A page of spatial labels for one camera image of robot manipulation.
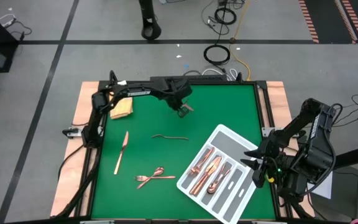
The white cutlery tray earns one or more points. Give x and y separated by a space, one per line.
228 205

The black metal beam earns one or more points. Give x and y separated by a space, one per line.
350 157

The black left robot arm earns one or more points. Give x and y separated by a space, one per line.
138 92

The black pedestal stand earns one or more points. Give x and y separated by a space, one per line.
148 9

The rose gold fork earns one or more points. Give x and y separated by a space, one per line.
204 158
179 138
163 177

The silver metal bracket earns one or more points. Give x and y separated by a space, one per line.
269 222
96 222

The white paper sheet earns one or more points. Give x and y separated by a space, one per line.
325 189

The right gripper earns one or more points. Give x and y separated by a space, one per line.
275 165

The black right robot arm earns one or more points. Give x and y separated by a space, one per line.
315 155

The silver mount plate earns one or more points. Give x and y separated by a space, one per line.
78 132
266 130

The pink object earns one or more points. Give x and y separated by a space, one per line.
357 221

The black power strip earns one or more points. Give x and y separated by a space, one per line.
210 78

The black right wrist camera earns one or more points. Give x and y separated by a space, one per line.
258 179

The yellow folded cloth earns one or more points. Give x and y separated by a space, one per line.
123 109

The green table mat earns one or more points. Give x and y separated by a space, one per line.
166 155

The white cloth tag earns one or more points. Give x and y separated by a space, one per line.
122 82

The black aluminium table frame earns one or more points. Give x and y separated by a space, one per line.
228 83

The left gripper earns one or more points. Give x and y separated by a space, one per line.
177 91

